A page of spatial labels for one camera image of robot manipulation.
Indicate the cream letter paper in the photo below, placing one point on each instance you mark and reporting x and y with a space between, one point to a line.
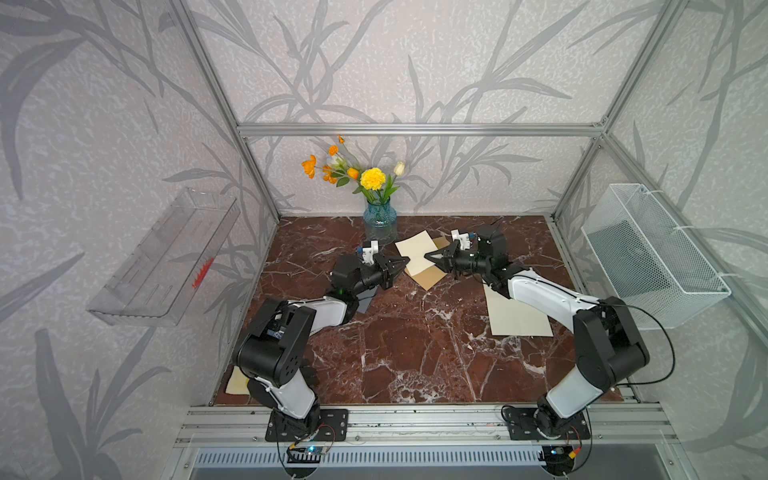
415 248

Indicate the red marker pen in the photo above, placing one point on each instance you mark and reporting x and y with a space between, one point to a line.
200 275

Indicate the right circuit board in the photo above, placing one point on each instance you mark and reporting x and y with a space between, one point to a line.
560 460

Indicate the clear plastic wall tray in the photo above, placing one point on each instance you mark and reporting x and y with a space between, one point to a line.
153 287

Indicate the white wire mesh basket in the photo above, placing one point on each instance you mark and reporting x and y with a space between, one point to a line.
650 260

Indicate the yellow orange flower bouquet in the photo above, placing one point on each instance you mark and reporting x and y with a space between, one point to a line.
343 168

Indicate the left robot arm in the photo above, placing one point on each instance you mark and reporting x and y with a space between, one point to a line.
270 353

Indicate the brown kraft envelope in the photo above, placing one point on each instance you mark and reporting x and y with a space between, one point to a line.
430 277

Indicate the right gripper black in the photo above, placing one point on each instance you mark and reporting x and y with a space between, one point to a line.
448 258

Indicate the left green circuit board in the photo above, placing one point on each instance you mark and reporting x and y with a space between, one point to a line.
309 454

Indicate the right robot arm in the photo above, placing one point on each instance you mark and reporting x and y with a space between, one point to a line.
608 345

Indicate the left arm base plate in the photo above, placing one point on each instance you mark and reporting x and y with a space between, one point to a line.
321 424

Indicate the cream paper sheet right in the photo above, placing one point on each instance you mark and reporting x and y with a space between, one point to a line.
509 317

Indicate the blue glass vase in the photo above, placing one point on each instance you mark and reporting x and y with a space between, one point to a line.
380 221

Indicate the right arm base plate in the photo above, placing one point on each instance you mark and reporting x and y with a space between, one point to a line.
528 423

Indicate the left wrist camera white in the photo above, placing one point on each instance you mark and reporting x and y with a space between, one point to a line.
368 251

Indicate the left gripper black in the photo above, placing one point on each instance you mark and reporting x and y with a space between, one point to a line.
386 276

